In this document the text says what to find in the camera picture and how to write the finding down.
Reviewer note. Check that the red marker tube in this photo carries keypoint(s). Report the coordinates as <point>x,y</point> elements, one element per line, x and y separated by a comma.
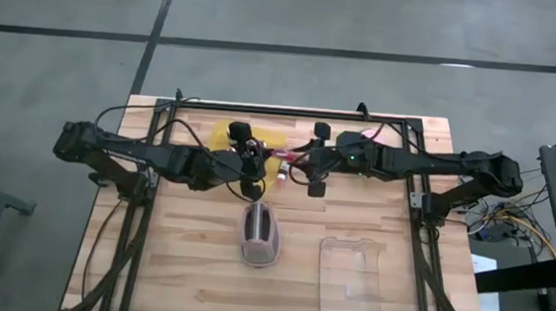
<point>283,171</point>

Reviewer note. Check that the black aluminium table frame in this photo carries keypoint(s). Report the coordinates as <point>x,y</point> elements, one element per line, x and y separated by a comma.
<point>286,111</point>

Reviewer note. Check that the white paper sheet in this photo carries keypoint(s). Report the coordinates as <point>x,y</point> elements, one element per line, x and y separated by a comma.
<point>490,306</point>

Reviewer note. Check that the yellow translucent plastic bin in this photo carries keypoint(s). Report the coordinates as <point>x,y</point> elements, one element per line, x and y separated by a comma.
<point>271,140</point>

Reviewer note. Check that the black cart crossbar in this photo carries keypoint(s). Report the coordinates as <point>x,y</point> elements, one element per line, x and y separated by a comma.
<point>522,276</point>

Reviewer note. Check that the black frame clamp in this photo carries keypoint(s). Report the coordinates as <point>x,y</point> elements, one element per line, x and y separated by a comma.
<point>179,95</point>
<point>362,110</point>

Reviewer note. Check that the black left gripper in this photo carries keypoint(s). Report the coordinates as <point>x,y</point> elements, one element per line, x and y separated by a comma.
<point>232,167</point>

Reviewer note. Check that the clear plastic container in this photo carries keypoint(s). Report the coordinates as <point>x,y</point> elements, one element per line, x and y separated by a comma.
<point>352,285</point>

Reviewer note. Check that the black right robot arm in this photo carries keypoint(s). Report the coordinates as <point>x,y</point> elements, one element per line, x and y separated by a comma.
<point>431,162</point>

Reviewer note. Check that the orange donut with pink frosting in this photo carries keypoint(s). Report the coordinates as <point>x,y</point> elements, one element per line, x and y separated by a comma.
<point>371,134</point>

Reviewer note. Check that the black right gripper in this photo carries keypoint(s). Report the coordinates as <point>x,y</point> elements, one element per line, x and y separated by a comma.
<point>322,159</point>

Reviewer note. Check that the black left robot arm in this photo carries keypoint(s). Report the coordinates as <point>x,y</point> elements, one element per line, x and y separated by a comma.
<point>134,151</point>

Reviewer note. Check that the pink and grey toaster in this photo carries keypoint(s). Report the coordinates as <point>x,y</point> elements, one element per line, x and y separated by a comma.
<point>245,252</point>

